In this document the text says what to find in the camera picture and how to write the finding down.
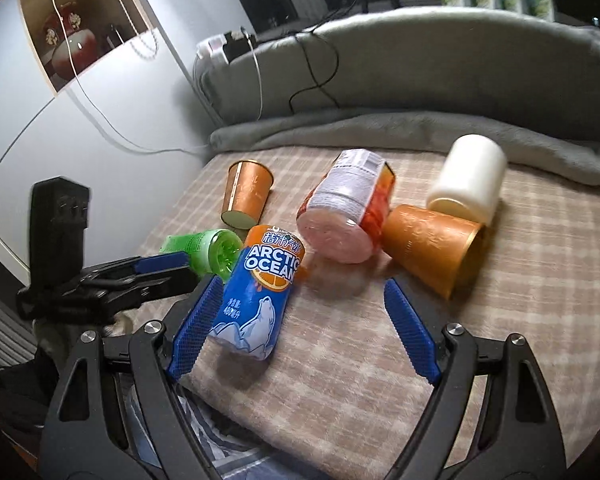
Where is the wooden wall shelf niche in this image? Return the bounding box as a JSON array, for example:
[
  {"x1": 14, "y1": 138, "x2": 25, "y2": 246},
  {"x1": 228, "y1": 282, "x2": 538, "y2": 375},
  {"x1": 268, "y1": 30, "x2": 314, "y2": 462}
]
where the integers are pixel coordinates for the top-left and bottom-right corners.
[{"x1": 19, "y1": 0, "x2": 158, "y2": 91}]

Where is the grey fleece blanket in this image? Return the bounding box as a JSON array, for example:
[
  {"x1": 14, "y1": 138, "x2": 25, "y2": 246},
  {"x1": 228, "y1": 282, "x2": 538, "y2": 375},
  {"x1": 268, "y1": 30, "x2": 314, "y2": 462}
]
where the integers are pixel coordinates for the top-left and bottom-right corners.
[{"x1": 210, "y1": 108, "x2": 600, "y2": 186}]

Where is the black cable on sofa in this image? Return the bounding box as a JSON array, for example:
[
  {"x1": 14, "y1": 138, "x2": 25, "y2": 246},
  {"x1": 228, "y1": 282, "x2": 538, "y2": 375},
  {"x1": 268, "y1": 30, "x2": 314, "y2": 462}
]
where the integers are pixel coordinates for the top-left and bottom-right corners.
[{"x1": 288, "y1": 0, "x2": 372, "y2": 115}]

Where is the white cable on wall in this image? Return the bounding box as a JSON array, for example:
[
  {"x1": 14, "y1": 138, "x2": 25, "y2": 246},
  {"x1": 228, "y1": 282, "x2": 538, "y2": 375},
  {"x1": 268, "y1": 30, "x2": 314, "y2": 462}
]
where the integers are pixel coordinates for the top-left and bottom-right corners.
[{"x1": 46, "y1": 0, "x2": 211, "y2": 156}]

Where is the red white labelled plastic cup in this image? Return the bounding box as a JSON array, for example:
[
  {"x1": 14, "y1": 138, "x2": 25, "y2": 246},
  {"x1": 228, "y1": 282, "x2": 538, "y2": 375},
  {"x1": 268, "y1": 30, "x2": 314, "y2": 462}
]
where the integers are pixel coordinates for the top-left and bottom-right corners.
[{"x1": 296, "y1": 148, "x2": 396, "y2": 264}]

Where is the blue striped cloth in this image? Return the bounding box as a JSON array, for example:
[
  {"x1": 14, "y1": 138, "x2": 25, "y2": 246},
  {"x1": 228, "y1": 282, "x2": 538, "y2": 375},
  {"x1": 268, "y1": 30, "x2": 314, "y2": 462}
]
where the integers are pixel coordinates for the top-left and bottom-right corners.
[{"x1": 124, "y1": 383, "x2": 332, "y2": 480}]

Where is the red white ceramic jar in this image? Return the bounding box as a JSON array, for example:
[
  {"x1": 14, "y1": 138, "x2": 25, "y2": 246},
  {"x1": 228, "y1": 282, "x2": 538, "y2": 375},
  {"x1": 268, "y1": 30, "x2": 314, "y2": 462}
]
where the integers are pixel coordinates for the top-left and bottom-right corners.
[{"x1": 43, "y1": 2, "x2": 98, "y2": 81}]

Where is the green plastic cup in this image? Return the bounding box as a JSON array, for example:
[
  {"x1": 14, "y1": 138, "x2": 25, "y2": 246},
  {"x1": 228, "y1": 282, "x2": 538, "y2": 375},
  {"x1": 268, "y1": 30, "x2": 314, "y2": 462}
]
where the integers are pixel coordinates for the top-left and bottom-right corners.
[{"x1": 159, "y1": 229, "x2": 242, "y2": 282}]

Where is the grey sofa backrest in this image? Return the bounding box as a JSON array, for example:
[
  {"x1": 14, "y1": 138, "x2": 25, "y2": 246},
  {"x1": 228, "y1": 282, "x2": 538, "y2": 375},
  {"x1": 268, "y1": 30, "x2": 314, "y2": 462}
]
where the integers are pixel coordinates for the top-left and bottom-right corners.
[{"x1": 198, "y1": 6, "x2": 600, "y2": 141}]

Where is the small copper patterned cup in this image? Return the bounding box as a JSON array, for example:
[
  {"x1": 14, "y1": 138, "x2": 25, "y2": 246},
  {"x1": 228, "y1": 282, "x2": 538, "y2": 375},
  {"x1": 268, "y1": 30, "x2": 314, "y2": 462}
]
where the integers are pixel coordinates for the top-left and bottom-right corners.
[{"x1": 221, "y1": 159, "x2": 274, "y2": 231}]

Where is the blue orange Arctic Ocean cup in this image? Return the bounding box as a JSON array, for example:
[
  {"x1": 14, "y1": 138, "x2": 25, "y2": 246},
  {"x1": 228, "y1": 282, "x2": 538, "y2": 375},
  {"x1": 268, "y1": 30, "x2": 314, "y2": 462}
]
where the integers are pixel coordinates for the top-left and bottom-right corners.
[{"x1": 209, "y1": 224, "x2": 306, "y2": 361}]

